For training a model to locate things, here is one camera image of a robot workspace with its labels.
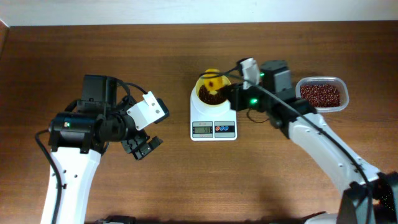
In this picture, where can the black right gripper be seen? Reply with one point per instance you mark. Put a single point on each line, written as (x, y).
(234, 93)

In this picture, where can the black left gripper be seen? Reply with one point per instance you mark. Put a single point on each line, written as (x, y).
(132, 145)

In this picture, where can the yellow plastic measuring scoop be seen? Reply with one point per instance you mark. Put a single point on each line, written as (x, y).
(212, 80)

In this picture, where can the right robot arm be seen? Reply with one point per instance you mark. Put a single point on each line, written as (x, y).
(367, 194)

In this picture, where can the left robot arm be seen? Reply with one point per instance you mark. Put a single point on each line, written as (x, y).
(80, 135)

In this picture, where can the pale yellow plastic bowl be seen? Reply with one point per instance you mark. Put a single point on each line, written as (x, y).
(200, 83)

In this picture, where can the red beans in bowl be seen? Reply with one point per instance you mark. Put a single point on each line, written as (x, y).
(209, 97)

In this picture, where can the white digital kitchen scale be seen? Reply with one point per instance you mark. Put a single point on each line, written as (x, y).
(211, 122)

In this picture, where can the red adzuki beans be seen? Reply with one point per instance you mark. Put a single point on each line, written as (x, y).
(321, 96)

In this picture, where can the clear plastic food container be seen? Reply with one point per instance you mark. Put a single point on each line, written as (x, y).
(339, 83)

